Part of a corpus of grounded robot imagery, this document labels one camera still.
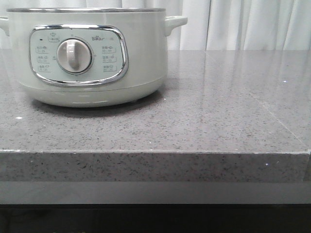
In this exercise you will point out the pale green electric cooking pot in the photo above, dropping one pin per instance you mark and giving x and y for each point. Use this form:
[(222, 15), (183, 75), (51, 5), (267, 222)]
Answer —
[(89, 57)]

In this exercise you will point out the white curtain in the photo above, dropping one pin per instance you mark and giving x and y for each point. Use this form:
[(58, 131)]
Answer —
[(215, 24)]

